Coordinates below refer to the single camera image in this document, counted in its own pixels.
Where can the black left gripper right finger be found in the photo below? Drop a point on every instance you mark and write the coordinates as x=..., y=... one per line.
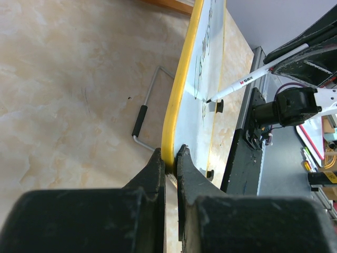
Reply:
x=213, y=221

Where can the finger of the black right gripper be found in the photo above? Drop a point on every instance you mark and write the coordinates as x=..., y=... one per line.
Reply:
x=315, y=65

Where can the orange wooden shelf rack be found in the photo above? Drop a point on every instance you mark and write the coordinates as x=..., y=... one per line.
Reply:
x=172, y=5

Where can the metal whiteboard stand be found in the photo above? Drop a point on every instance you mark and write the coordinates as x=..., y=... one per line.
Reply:
x=149, y=122

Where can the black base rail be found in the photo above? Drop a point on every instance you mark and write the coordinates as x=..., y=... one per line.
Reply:
x=243, y=167

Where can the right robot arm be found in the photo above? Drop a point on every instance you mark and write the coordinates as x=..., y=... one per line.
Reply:
x=292, y=106

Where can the yellow framed whiteboard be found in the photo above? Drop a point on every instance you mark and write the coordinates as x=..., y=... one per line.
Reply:
x=214, y=55

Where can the black yellow cylinder background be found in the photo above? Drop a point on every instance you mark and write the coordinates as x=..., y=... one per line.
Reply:
x=320, y=180

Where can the red framed whiteboard background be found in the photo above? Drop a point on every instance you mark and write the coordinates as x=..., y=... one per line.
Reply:
x=311, y=133

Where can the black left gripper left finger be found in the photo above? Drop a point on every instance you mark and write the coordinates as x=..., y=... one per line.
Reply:
x=127, y=219

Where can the white marker pen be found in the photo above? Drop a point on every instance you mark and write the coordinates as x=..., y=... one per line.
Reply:
x=253, y=76

